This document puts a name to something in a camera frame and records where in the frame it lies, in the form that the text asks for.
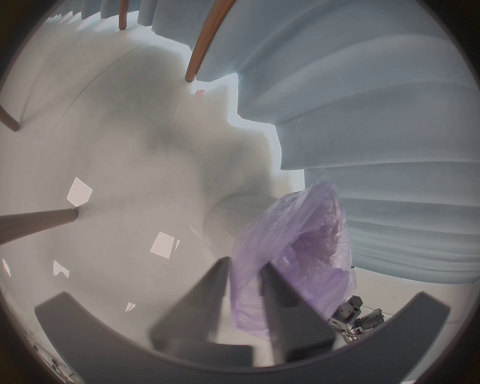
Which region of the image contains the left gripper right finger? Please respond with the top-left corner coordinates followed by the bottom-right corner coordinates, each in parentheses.
top-left (260, 262), bottom-right (337, 363)

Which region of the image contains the purple plastic bag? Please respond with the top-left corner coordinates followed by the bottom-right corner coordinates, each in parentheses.
top-left (229, 181), bottom-right (358, 341)

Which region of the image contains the pale blue curtain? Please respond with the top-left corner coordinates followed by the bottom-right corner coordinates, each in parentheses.
top-left (45, 0), bottom-right (480, 286)

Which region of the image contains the silver trash bin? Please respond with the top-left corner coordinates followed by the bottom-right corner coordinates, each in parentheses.
top-left (204, 193), bottom-right (286, 271)

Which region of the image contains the cream cushioned wooden chair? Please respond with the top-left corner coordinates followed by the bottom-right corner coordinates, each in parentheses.
top-left (0, 0), bottom-right (238, 247)

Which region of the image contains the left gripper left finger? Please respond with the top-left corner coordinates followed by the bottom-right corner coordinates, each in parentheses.
top-left (149, 256), bottom-right (231, 352)

